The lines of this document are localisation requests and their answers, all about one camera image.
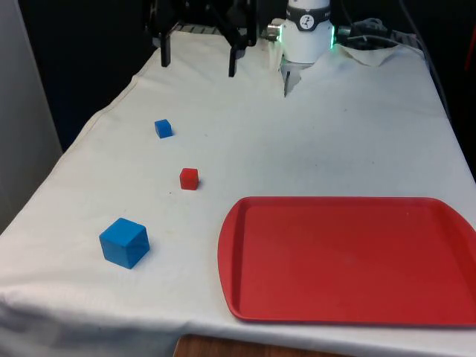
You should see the small red cube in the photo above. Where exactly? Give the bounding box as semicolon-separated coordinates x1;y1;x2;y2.
179;167;199;190

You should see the red tray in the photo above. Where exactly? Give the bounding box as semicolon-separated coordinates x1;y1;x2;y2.
217;196;476;328

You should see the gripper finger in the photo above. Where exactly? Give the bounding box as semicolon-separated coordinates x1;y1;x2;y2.
147;0;179;68
208;0;258;78

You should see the large blue cube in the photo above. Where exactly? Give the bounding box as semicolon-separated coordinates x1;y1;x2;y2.
98;217;151;270

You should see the small blue cube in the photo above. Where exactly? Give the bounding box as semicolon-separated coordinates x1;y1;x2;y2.
154;118;174;139

